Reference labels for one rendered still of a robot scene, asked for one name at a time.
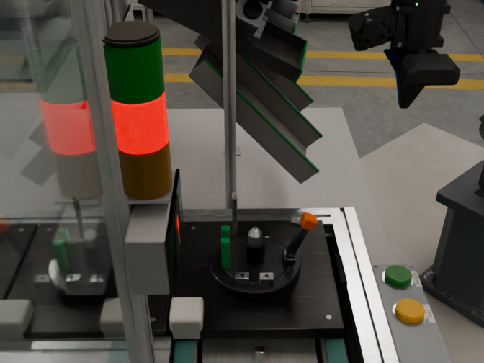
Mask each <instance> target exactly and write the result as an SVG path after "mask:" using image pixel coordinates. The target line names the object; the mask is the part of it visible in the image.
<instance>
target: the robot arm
mask: <svg viewBox="0 0 484 363"><path fill-rule="evenodd" d="M390 1H391V5H389V6H384V7H377V8H375V9H370V10H367V11H365V12H360V13H358V14H353V15H351V16H350V17H349V18H348V23H349V29H350V33H351V38H352V42H353V43H354V48H355V50H356V51H363V50H367V49H368V48H373V47H376V46H378V45H383V44H385V43H387V42H391V44H390V49H384V53H385V55H386V56H387V59H388V60H389V61H390V64H391V66H392V67H393V69H394V71H395V75H396V83H397V90H398V104H399V106H400V108H401V109H407V108H409V106H410V105H411V103H412V102H413V101H414V99H415V98H416V97H417V96H418V95H419V93H420V92H421V91H422V89H423V88H424V87H425V86H453V85H455V84H457V82H458V81H459V77H460V71H461V70H460V69H459V68H458V67H457V65H456V64H455V63H454V61H453V60H452V59H451V58H450V57H449V56H448V55H447V54H439V53H438V52H437V51H436V50H435V49H432V48H443V44H444V38H443V37H442V36H441V35H440V31H441V27H442V20H443V16H444V14H449V13H450V9H451V6H450V5H449V4H448V3H447V0H390ZM479 120H480V121H481V124H480V127H479V132H480V136H481V138H482V139H483V140H484V115H483V116H481V117H480V118H479ZM478 185H479V186H480V187H478V188H477V189H476V190H475V192H474V193H475V194H476V195H478V196H480V197H482V198H484V164H483V168H482V171H481V174H480V178H479V180H478Z"/></svg>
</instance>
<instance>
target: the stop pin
mask: <svg viewBox="0 0 484 363"><path fill-rule="evenodd" d="M254 359H255V362H265V348H264V346H256V347H255V352H254Z"/></svg>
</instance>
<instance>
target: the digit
mask: <svg viewBox="0 0 484 363"><path fill-rule="evenodd" d="M174 227H175V236H176V252H177V261H178V264H179V252H180V245H181V239H182V234H181V224H180V214H179V197H178V195H177V201H176V211H175V216H174Z"/></svg>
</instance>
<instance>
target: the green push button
mask: <svg viewBox="0 0 484 363"><path fill-rule="evenodd" d="M385 280H386V281H387V282H388V283H389V284H391V285H392V286H394V287H407V286H408V285H409V284H410V283H411V280H412V274H411V272H410V271H409V270H408V269H406V268H405V267H404V266H399V265H393V266H389V267H388V268H387V269H386V270H385Z"/></svg>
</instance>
